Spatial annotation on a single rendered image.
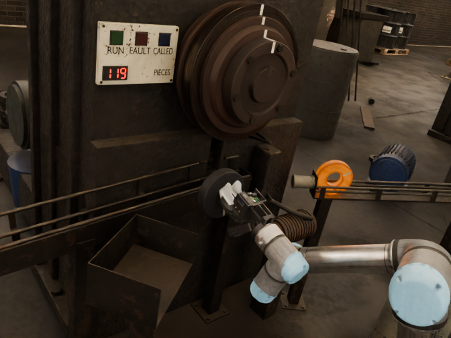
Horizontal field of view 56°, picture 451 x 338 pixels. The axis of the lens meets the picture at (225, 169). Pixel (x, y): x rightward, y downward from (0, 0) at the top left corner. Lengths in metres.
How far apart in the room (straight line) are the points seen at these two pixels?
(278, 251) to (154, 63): 0.70
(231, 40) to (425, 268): 0.82
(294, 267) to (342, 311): 1.22
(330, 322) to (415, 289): 1.26
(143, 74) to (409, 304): 0.98
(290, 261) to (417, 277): 0.30
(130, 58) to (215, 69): 0.26
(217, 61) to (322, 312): 1.40
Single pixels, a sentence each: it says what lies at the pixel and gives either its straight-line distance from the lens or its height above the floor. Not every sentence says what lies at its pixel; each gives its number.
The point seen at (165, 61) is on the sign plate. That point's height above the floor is 1.13.
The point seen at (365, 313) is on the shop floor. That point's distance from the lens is 2.37.
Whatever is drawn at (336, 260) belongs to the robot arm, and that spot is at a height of 0.79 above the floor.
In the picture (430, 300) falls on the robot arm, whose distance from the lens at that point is 1.01.
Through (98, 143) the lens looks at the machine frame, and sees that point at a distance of 1.40.
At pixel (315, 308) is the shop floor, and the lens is 2.26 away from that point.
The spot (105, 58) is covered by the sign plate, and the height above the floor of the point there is 1.14.
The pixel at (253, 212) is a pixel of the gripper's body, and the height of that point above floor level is 0.85.
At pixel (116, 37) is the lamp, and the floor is 1.20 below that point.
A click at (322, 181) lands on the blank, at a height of 0.69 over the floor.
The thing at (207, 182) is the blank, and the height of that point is 0.87.
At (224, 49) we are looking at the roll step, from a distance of 1.34.
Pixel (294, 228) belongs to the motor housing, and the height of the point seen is 0.51.
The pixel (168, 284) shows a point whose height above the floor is 0.60.
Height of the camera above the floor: 1.46
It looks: 26 degrees down
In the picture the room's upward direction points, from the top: 11 degrees clockwise
